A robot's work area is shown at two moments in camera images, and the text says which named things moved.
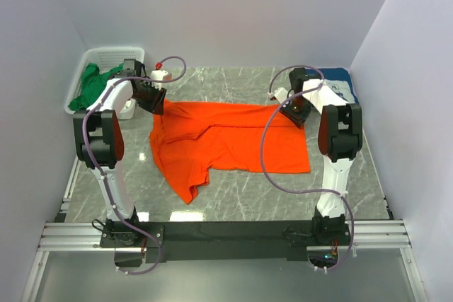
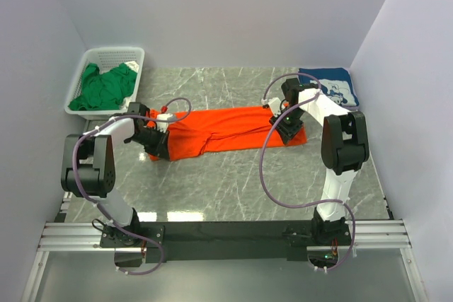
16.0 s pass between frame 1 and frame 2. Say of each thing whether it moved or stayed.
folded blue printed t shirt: stayed
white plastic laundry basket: stayed
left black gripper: moved
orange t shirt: moved
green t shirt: stayed
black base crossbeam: stayed
